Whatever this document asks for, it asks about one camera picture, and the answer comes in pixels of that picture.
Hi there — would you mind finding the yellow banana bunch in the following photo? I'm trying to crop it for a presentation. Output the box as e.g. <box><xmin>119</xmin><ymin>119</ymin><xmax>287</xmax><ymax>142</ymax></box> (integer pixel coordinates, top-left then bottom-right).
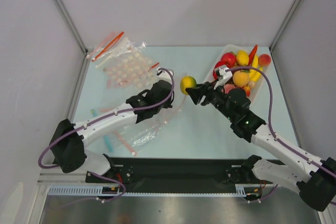
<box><xmin>249</xmin><ymin>55</ymin><xmax>263</xmax><ymax>82</ymax></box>

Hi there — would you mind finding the small peach at back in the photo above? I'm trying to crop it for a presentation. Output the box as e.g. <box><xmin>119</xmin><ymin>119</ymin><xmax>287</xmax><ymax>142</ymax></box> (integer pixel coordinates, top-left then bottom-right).
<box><xmin>258</xmin><ymin>54</ymin><xmax>271</xmax><ymax>67</ymax></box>

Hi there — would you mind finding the clear pink-zip bag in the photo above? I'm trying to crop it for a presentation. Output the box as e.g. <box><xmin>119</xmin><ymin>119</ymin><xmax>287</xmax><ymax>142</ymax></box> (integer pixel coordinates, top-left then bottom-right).
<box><xmin>114</xmin><ymin>73</ymin><xmax>186</xmax><ymax>141</ymax></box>

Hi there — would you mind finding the green yellow mango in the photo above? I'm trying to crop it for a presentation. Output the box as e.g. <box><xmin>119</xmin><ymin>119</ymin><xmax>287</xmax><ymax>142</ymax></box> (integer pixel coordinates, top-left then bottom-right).
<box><xmin>180</xmin><ymin>76</ymin><xmax>197</xmax><ymax>95</ymax></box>

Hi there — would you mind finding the clear bag near front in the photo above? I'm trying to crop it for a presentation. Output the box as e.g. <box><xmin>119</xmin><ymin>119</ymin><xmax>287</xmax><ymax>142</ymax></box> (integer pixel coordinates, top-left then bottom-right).
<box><xmin>109</xmin><ymin>126</ymin><xmax>160</xmax><ymax>156</ymax></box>

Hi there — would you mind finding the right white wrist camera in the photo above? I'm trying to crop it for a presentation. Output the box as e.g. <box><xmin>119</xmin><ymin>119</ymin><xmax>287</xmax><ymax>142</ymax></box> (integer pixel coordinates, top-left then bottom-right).
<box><xmin>214</xmin><ymin>66</ymin><xmax>233</xmax><ymax>90</ymax></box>

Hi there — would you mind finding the pink peach with leaf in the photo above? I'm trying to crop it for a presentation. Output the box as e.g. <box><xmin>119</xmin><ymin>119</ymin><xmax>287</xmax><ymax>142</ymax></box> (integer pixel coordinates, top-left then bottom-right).
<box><xmin>224</xmin><ymin>84</ymin><xmax>236</xmax><ymax>94</ymax></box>

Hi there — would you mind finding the orange fruit with leaf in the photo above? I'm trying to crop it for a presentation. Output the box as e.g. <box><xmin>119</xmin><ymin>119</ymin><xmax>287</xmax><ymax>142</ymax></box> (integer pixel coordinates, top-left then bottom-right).
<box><xmin>233</xmin><ymin>71</ymin><xmax>250</xmax><ymax>88</ymax></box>

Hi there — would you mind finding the left aluminium frame post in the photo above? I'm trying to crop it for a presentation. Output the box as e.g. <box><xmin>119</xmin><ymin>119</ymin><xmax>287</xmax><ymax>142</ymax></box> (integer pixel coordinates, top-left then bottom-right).
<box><xmin>52</xmin><ymin>0</ymin><xmax>87</xmax><ymax>55</ymax></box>

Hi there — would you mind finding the right aluminium frame post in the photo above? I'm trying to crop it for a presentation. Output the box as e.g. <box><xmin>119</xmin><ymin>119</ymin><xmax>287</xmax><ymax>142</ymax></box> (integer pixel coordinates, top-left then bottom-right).
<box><xmin>269</xmin><ymin>0</ymin><xmax>303</xmax><ymax>53</ymax></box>

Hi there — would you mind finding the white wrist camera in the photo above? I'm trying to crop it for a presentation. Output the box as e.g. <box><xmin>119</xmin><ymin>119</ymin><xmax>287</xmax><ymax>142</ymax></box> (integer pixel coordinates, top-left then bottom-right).
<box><xmin>214</xmin><ymin>66</ymin><xmax>233</xmax><ymax>90</ymax></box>
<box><xmin>156</xmin><ymin>68</ymin><xmax>174</xmax><ymax>83</ymax></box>

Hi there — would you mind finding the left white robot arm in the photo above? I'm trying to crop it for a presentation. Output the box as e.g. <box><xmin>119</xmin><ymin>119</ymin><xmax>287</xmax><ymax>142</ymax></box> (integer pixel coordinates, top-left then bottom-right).
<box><xmin>50</xmin><ymin>80</ymin><xmax>174</xmax><ymax>182</ymax></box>

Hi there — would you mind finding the aluminium frame post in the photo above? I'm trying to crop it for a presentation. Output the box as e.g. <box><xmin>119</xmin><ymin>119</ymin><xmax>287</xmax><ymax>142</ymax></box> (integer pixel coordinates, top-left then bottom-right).
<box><xmin>269</xmin><ymin>0</ymin><xmax>303</xmax><ymax>53</ymax></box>
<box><xmin>52</xmin><ymin>0</ymin><xmax>87</xmax><ymax>55</ymax></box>

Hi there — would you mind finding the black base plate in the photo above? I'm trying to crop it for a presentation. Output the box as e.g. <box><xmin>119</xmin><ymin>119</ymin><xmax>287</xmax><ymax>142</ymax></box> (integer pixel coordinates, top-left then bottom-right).
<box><xmin>85</xmin><ymin>155</ymin><xmax>261</xmax><ymax>189</ymax></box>

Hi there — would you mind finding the red apple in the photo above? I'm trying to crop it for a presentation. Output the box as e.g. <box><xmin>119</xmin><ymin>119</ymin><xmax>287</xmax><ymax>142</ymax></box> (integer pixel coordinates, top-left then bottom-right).
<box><xmin>220</xmin><ymin>52</ymin><xmax>236</xmax><ymax>68</ymax></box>

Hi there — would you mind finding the grey cable duct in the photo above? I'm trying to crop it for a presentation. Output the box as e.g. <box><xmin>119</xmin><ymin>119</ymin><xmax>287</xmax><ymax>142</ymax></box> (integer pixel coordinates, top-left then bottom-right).
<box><xmin>48</xmin><ymin>184</ymin><xmax>261</xmax><ymax>198</ymax></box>

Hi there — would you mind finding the red chili pepper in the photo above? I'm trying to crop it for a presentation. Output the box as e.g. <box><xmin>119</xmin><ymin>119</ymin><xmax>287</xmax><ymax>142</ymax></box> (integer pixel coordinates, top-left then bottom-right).
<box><xmin>248</xmin><ymin>45</ymin><xmax>258</xmax><ymax>65</ymax></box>

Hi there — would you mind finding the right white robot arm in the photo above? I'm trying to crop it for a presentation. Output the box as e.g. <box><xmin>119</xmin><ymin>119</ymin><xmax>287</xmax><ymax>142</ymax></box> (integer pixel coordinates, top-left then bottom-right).
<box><xmin>186</xmin><ymin>82</ymin><xmax>335</xmax><ymax>212</ymax></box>

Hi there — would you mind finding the yellow lemon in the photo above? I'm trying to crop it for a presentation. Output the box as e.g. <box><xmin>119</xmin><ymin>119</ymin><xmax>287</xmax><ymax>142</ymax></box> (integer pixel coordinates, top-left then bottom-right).
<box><xmin>236</xmin><ymin>50</ymin><xmax>249</xmax><ymax>66</ymax></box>

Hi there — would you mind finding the pile of dotted zip bags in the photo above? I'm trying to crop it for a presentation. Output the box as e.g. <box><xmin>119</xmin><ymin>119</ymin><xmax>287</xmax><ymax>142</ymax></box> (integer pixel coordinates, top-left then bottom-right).
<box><xmin>86</xmin><ymin>31</ymin><xmax>160</xmax><ymax>89</ymax></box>

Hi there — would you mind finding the white plastic fruit basket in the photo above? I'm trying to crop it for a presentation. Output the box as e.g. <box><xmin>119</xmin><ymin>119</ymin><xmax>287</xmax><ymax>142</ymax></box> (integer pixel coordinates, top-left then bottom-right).
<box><xmin>203</xmin><ymin>44</ymin><xmax>266</xmax><ymax>104</ymax></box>

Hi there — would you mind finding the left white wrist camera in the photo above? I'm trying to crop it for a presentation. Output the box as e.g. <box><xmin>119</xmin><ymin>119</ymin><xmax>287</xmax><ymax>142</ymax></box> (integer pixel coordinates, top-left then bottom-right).
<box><xmin>156</xmin><ymin>68</ymin><xmax>174</xmax><ymax>83</ymax></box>

